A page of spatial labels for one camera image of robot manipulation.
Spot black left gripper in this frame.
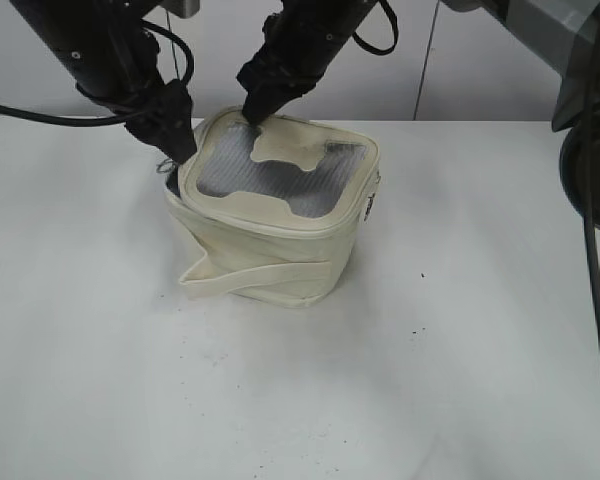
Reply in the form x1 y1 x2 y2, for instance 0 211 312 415
76 77 197 163

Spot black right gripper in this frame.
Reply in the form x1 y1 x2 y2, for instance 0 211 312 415
237 0 375 124

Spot cream zippered bag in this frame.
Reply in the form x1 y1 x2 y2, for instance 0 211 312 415
165 107 380 308

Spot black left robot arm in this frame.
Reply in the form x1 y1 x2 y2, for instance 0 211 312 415
12 1 197 164

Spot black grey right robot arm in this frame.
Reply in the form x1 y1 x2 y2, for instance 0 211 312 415
237 0 600 230

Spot black right gripper cable loop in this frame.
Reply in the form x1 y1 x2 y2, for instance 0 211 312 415
352 0 399 55

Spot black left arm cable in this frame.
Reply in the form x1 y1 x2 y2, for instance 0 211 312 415
0 19 196 129

